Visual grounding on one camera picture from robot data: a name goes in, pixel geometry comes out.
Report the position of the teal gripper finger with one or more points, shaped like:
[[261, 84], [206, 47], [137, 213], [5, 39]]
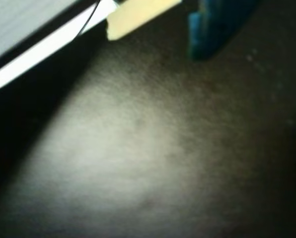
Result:
[[212, 27]]

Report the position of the pale yellow block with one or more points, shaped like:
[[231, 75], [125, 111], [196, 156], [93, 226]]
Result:
[[135, 17]]

